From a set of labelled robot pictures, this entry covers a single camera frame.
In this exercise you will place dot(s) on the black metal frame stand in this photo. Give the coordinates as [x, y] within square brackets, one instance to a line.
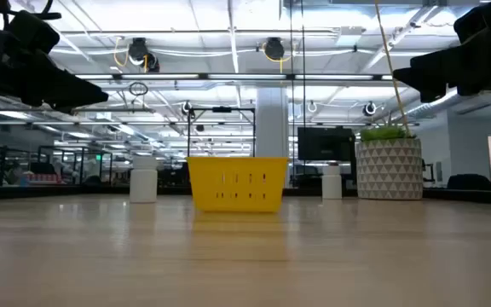
[222, 109]

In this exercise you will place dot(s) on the black aluminium table frame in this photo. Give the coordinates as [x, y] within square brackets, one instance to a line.
[58, 192]

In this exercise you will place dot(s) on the yellow plastic basket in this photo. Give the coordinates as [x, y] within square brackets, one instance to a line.
[237, 183]

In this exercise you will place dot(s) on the white triangle-patterned plant pot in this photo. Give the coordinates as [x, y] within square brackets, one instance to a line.
[389, 170]

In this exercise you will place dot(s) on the white square column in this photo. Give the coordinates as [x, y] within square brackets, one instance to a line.
[271, 123]

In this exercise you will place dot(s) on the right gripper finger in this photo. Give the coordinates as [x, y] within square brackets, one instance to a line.
[454, 57]
[429, 81]

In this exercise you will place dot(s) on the long ceiling light fixture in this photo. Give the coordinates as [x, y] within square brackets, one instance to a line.
[245, 77]

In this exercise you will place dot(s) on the white pill bottle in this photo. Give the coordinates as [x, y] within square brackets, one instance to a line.
[331, 183]
[143, 181]

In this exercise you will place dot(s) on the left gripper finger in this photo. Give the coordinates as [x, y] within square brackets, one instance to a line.
[83, 100]
[53, 72]

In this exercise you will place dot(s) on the black monitor screen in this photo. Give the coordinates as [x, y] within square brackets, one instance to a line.
[326, 145]

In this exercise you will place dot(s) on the black office chair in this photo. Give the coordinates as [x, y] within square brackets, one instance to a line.
[469, 183]

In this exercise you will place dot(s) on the green succulent plant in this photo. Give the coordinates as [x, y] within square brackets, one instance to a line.
[382, 133]

